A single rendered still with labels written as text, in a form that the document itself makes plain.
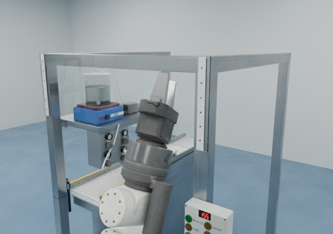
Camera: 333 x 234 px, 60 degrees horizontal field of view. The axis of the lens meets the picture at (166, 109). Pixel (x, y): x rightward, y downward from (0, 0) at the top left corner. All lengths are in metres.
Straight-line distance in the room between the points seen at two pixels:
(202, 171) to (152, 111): 0.63
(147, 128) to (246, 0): 4.36
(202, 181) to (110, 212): 0.64
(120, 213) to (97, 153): 1.08
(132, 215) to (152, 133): 0.15
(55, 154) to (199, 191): 0.94
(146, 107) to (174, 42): 4.89
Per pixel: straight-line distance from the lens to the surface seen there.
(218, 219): 1.09
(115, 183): 1.92
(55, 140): 1.77
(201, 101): 1.03
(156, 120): 0.53
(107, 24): 6.59
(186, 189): 2.57
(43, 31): 7.21
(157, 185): 0.53
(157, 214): 0.53
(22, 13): 7.01
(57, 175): 1.84
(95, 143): 1.57
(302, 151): 4.72
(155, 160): 0.53
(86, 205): 1.88
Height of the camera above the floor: 1.65
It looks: 12 degrees down
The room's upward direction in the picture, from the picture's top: straight up
